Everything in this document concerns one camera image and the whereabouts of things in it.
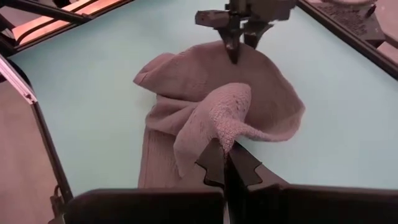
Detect grey terry towel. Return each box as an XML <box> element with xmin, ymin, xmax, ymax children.
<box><xmin>132</xmin><ymin>40</ymin><xmax>306</xmax><ymax>189</ymax></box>

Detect black mesh computer tower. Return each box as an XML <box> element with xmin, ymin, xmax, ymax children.
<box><xmin>317</xmin><ymin>0</ymin><xmax>386</xmax><ymax>47</ymax></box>

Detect silver aluminium profile bar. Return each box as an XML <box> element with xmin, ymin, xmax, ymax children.
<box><xmin>0</xmin><ymin>55</ymin><xmax>38</xmax><ymax>105</ymax></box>

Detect green table mat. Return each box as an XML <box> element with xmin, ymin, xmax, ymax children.
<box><xmin>9</xmin><ymin>0</ymin><xmax>398</xmax><ymax>197</ymax></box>

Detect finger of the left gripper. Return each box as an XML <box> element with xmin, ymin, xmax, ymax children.
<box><xmin>217</xmin><ymin>27</ymin><xmax>243</xmax><ymax>65</ymax></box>
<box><xmin>243</xmin><ymin>22</ymin><xmax>274</xmax><ymax>50</ymax></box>

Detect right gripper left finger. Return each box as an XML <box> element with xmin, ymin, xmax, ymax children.
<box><xmin>63</xmin><ymin>138</ymin><xmax>225</xmax><ymax>224</ymax></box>

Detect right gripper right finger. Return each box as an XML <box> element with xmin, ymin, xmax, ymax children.
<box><xmin>229</xmin><ymin>142</ymin><xmax>398</xmax><ymax>224</ymax></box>

